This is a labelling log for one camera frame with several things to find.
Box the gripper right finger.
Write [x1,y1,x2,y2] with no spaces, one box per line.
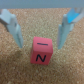
[56,7,84,51]

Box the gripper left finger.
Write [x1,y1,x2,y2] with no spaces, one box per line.
[0,8,26,49]

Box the pink block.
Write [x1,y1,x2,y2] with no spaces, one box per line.
[29,36,55,65]

